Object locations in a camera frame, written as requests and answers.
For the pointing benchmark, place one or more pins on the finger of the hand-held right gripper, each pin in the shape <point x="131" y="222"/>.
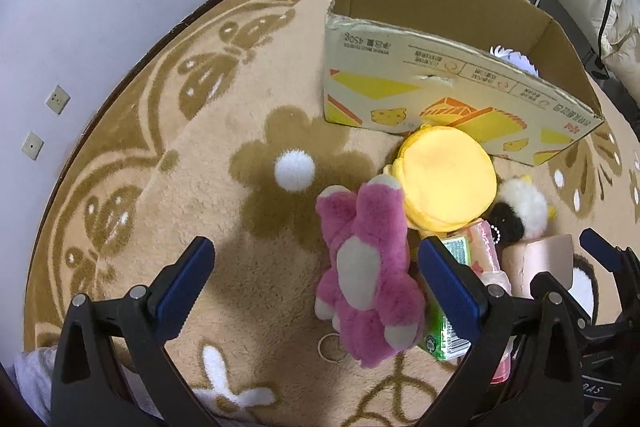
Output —
<point x="597" y="243"/>

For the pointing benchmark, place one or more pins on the green snack packet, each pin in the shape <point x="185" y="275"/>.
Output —
<point x="440" y="343"/>

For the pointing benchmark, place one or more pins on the beige patterned rug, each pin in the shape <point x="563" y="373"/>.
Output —
<point x="150" y="187"/>

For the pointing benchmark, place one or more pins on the white fluffy pompom ball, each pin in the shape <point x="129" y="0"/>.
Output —
<point x="295" y="171"/>

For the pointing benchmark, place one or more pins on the black and white plush toy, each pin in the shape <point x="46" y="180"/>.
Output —
<point x="520" y="207"/>

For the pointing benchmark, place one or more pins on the yellow round plush toy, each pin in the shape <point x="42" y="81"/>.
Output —
<point x="445" y="177"/>

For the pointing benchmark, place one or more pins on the printed cardboard box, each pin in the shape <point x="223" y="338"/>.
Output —
<point x="380" y="72"/>

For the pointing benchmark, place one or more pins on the white purple item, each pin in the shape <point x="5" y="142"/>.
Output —
<point x="515" y="59"/>

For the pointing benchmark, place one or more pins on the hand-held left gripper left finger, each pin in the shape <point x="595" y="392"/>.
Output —
<point x="184" y="279"/>

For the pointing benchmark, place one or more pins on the pink and white bottle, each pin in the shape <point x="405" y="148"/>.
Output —
<point x="497" y="278"/>

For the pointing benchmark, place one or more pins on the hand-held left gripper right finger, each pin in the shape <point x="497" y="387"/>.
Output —
<point x="450" y="287"/>

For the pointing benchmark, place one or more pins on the beige wall socket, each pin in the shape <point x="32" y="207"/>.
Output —
<point x="32" y="146"/>
<point x="57" y="99"/>

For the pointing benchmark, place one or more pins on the pink snack packet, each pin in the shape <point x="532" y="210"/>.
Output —
<point x="485" y="247"/>

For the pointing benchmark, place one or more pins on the pink plush bear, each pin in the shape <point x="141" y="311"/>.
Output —
<point x="370" y="267"/>

